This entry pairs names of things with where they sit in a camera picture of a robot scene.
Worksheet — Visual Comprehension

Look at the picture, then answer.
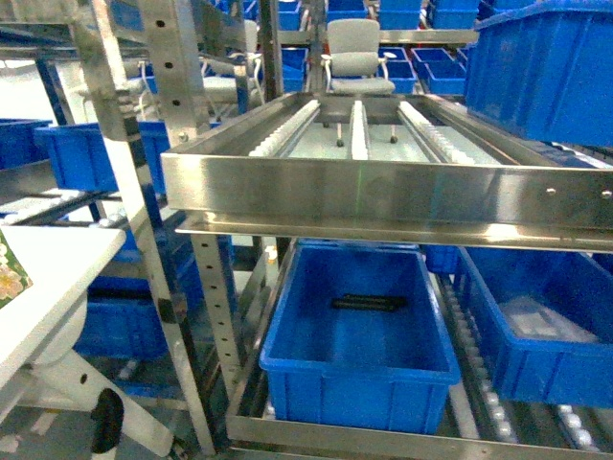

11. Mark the black part in bin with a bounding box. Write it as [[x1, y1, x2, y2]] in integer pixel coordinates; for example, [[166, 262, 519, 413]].
[[331, 294, 408, 312]]

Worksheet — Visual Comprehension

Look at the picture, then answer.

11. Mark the blue crate upper right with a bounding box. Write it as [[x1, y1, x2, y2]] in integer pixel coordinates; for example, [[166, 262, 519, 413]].
[[465, 1, 612, 148]]

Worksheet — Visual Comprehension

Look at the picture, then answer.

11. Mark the grey office chair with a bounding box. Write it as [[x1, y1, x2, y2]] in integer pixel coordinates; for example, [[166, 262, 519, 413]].
[[320, 18, 398, 145]]

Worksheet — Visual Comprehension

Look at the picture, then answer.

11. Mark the steel shelf front rail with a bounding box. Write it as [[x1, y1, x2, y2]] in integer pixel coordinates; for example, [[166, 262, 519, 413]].
[[160, 93, 613, 253]]

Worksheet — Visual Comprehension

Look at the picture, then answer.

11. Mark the flower gift bag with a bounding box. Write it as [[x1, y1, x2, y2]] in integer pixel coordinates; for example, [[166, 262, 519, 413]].
[[0, 233, 34, 308]]

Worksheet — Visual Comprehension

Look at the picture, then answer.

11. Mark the blue bin lower right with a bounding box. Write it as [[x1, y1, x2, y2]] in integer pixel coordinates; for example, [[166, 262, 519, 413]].
[[453, 248, 612, 408]]

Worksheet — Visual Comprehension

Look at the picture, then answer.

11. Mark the blue bin with black part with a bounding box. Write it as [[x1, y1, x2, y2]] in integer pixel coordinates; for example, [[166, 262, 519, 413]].
[[260, 240, 460, 434]]

